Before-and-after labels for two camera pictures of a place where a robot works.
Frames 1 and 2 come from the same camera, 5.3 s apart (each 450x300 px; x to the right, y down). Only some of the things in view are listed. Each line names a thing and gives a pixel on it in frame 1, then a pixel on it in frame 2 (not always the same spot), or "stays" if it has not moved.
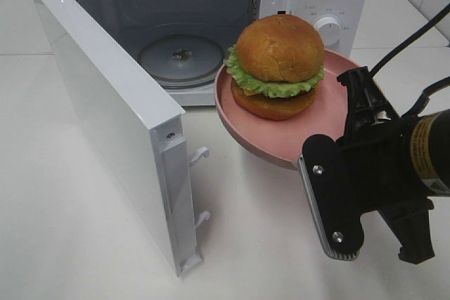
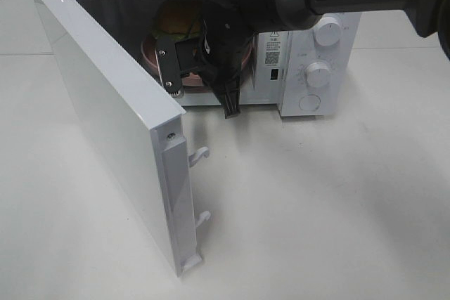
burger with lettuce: x=275 y=64 to x=177 y=20
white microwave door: x=145 y=127 stays
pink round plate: x=280 y=142 to x=195 y=79
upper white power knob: x=330 y=29 stays
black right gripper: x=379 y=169 to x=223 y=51
